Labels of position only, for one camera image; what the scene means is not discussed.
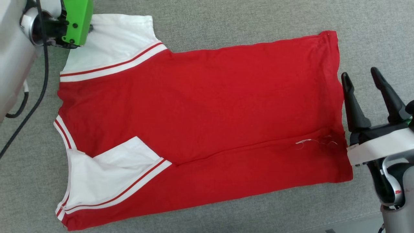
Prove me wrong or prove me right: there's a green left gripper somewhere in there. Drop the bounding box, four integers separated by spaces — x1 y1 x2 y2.
62 0 94 48

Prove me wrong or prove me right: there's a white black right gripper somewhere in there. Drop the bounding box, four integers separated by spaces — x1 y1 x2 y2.
341 67 414 166

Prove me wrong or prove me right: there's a red and white garment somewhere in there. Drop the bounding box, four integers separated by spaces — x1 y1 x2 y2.
53 14 354 231

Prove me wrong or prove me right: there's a long thin black cable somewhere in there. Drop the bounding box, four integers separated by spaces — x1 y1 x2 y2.
0 0 49 160

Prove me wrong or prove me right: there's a short looped black cable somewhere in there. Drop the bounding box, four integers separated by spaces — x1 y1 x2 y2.
5 83 29 119

